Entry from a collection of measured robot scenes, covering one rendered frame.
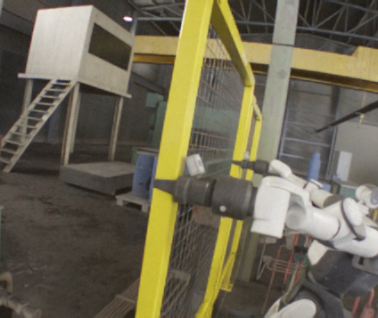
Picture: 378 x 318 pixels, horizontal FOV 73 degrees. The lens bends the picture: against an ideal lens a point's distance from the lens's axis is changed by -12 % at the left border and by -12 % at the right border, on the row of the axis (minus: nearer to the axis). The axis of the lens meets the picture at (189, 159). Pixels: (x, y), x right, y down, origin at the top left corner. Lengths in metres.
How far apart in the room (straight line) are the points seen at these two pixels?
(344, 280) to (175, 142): 0.85
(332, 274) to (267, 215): 0.64
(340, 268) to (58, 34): 9.79
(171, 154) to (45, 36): 9.97
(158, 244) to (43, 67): 9.67
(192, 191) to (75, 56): 8.84
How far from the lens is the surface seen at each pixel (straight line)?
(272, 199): 0.59
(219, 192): 0.58
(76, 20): 9.79
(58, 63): 9.72
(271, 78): 3.23
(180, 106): 0.62
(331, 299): 1.27
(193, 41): 0.65
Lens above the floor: 1.54
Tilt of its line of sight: 5 degrees down
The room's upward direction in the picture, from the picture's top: 10 degrees clockwise
